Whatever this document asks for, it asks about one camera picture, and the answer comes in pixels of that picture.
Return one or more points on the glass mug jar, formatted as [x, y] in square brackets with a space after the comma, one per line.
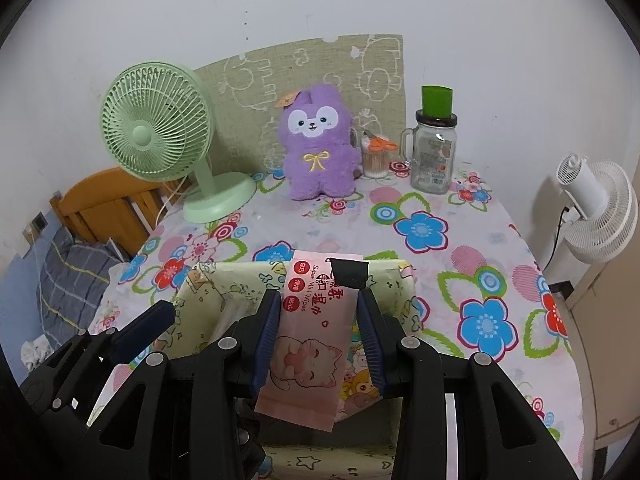
[432, 160]

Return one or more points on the floral tablecloth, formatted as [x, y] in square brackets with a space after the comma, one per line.
[450, 270]

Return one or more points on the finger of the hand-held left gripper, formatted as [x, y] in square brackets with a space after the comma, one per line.
[145, 327]

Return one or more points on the crumpled white cloth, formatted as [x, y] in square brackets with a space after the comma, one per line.
[35, 352]

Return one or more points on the wooden bed headboard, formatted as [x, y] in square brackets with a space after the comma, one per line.
[105, 205]

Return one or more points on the orange scissors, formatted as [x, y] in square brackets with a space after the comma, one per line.
[384, 145]

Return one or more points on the clear cotton swab cup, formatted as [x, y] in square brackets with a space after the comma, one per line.
[375, 165]

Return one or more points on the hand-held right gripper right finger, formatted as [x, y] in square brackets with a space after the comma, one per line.
[372, 340]

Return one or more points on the pink wipes pack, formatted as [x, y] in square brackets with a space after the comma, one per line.
[300, 360]

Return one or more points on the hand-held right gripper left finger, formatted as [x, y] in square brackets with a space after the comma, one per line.
[267, 340]

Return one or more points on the purple plush toy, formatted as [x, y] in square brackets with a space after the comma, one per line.
[320, 170]

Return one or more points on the cartoon print cardboard panel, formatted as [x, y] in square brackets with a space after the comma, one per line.
[240, 125]

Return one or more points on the colourful cartoon packet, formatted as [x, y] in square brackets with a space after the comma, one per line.
[355, 385]

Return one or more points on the green desk fan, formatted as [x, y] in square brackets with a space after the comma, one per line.
[145, 135]

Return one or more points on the grey plaid pillow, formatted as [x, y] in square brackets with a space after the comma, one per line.
[75, 280]

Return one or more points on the white standing fan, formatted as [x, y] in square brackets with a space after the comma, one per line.
[600, 210]

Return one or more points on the beige wooden door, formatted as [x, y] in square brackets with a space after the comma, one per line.
[605, 335]

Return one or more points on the green plastic cup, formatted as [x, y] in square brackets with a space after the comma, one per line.
[437, 100]

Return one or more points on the yellow cartoon storage box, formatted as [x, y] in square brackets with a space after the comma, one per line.
[210, 290]

